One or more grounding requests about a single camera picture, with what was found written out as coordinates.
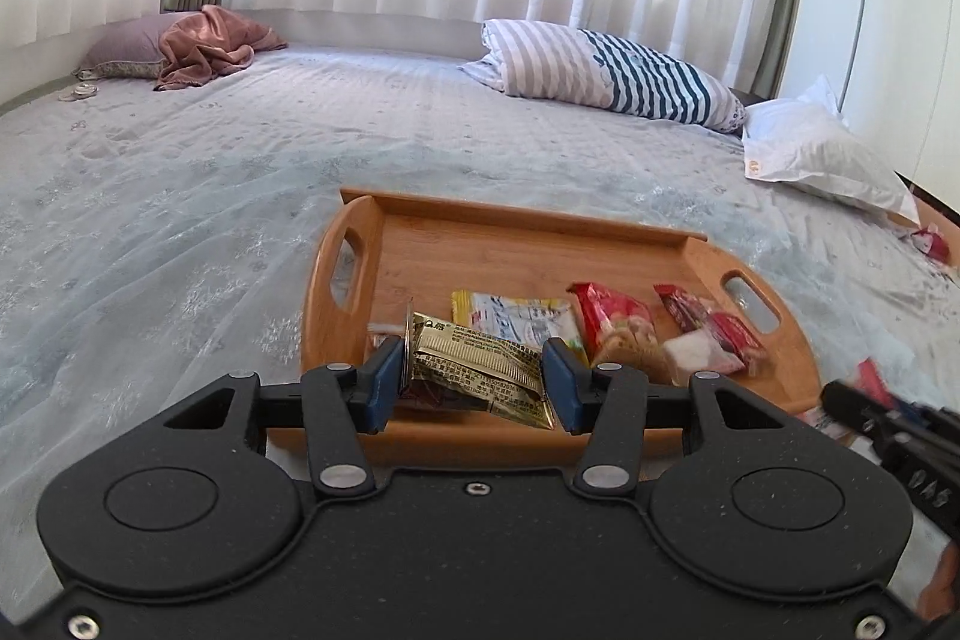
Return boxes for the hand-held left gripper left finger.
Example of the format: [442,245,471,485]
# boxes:
[161,334,406,500]

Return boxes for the white pillow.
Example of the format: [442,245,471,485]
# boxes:
[741,74,922,229]

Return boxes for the gold foil snack packet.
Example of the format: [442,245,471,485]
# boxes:
[401,304,560,432]

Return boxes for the mauve pillow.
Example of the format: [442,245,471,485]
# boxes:
[75,12,203,81]

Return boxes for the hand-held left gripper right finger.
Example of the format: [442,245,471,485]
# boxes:
[541,336,807,502]

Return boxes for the dark red snack bar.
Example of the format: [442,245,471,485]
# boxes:
[652,284,770,378]

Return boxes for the person's right hand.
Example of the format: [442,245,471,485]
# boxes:
[919,544,960,620]

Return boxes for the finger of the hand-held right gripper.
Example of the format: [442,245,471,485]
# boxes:
[887,397,960,435]
[821,381,895,440]

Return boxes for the wooden tray with handles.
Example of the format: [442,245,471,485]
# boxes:
[300,186,820,459]

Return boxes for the red and gold snack packet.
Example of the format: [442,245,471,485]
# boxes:
[566,281,668,380]

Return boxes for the pale pink snack packet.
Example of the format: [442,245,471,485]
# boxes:
[798,406,857,450]

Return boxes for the clear white snack packet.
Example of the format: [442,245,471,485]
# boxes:
[660,331,748,387]

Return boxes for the bright red snack packet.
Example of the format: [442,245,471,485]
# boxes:
[855,358,898,407]

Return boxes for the pink blanket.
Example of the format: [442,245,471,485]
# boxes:
[154,4,290,93]

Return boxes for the red and white snack packet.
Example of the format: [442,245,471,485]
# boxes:
[904,224,955,264]

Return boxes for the brown wooden furniture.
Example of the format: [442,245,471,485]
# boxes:
[900,175,960,235]

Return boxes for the blue striped pillow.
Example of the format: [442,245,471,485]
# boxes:
[457,17,748,136]

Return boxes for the yellow and white snack packet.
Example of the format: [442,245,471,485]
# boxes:
[450,289,590,363]

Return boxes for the white wardrobe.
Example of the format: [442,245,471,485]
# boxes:
[780,0,960,193]

